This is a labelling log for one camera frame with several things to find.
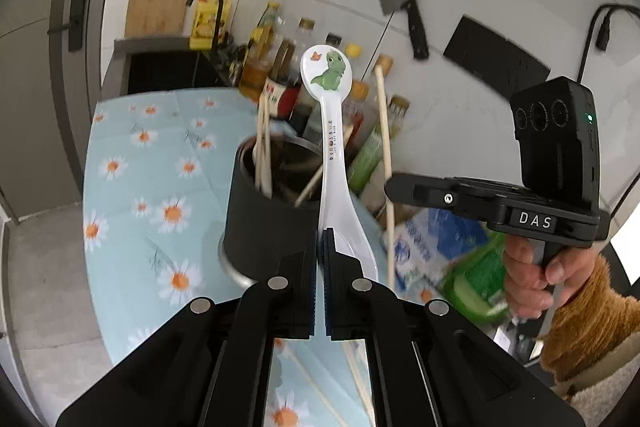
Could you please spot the black wall socket panel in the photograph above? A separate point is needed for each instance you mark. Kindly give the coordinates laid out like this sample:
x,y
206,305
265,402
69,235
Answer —
x,y
490,57

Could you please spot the white fleece robe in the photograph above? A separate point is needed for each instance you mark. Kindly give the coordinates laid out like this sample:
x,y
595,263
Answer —
x,y
610,387

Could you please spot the black utensil holder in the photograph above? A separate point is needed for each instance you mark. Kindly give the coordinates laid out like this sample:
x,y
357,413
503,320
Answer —
x,y
250,217

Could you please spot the grey door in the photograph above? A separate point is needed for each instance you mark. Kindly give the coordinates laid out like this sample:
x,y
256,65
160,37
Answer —
x,y
35,82

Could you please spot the person's right forearm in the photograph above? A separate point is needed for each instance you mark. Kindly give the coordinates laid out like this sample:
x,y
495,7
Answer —
x,y
590,332

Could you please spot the yellow packet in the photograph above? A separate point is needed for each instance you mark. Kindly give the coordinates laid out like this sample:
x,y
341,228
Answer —
x,y
202,27

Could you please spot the green sugar bag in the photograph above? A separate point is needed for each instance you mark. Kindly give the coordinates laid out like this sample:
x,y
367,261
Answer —
x,y
475,277

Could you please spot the single wooden chopstick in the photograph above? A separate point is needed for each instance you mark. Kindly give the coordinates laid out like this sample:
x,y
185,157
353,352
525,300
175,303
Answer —
x,y
383,132

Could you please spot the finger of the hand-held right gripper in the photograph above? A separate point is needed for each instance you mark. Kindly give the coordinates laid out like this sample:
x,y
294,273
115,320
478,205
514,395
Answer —
x,y
440,194

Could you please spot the black faucet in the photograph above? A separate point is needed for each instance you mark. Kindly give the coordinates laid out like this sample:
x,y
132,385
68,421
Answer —
x,y
218,17

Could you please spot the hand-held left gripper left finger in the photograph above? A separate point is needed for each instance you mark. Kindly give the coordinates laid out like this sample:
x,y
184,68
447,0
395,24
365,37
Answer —
x,y
313,297

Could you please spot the blue daisy print tablecloth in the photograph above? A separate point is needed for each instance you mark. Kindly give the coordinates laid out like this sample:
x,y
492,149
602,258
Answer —
x,y
130,187

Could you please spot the row of condiment bottles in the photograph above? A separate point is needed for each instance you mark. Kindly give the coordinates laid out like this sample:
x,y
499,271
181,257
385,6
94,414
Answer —
x,y
257,77

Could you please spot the blue and white salt bag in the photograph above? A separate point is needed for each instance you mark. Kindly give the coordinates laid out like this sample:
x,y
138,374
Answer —
x,y
435,232

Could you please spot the dark kitchen sink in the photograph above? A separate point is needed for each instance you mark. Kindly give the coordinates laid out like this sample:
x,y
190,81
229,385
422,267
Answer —
x,y
160,72

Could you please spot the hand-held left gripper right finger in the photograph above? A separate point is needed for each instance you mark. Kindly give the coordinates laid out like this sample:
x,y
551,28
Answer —
x,y
327,297

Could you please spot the white dinosaur print spoon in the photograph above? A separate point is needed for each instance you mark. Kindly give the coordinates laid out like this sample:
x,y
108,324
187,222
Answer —
x,y
331,132

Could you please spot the person's right hand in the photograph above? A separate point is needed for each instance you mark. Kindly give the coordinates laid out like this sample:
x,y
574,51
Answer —
x,y
520,277

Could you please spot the bunch of pale chopsticks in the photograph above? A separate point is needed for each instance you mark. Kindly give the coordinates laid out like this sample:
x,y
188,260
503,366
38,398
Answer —
x,y
265,157

